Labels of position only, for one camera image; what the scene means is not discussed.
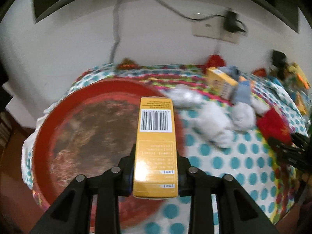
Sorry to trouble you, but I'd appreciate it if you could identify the light blue sock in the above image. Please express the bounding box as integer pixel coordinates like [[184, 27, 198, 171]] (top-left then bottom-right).
[[232, 80, 251, 105]]

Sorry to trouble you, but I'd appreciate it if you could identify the yellow box with barcode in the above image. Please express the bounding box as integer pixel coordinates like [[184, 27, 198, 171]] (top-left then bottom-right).
[[133, 97, 178, 199]]

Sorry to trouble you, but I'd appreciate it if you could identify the red embroidered cloth pouch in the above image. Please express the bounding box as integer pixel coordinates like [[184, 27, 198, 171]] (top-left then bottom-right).
[[256, 108, 292, 145]]

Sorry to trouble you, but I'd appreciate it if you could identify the polka dot bed sheet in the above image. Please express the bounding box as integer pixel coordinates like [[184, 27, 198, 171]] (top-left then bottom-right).
[[21, 63, 309, 234]]

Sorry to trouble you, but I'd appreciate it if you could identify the small white rolled sock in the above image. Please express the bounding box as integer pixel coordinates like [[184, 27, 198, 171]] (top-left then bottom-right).
[[251, 97, 270, 116]]

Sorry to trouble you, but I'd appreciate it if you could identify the white rolled sock centre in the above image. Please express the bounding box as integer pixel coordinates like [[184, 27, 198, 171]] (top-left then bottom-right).
[[230, 102, 256, 131]]

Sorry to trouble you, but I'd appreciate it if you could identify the clear bag of toys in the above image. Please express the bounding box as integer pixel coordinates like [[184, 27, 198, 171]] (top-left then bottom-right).
[[285, 62, 311, 116]]

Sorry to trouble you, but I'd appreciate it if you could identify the red packet right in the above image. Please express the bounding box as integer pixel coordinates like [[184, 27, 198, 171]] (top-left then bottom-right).
[[252, 68, 267, 77]]

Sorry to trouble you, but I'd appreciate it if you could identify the large white rolled sock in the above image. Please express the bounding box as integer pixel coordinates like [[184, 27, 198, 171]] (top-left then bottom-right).
[[194, 101, 234, 148]]

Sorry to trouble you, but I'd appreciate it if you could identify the black clamp stand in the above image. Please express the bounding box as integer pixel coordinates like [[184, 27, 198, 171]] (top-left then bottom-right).
[[271, 50, 287, 81]]

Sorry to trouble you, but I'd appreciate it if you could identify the blue sock far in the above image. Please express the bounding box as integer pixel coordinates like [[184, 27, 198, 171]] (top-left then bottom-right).
[[218, 66, 241, 81]]

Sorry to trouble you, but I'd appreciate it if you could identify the black power adapter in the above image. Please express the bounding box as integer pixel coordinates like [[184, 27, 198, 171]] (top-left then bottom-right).
[[223, 10, 247, 33]]

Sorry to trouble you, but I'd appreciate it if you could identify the red candy wrapper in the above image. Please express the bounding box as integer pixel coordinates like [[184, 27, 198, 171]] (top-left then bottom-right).
[[117, 58, 140, 70]]

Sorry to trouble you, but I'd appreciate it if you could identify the red pouch by wall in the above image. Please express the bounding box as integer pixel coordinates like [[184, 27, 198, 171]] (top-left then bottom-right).
[[203, 54, 226, 74]]

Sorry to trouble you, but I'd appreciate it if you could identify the white wall socket plate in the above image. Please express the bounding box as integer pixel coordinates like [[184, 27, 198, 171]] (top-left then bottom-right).
[[191, 16, 240, 44]]

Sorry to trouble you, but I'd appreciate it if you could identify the black cable on wall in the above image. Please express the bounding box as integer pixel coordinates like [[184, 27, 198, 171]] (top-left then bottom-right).
[[108, 0, 125, 64]]

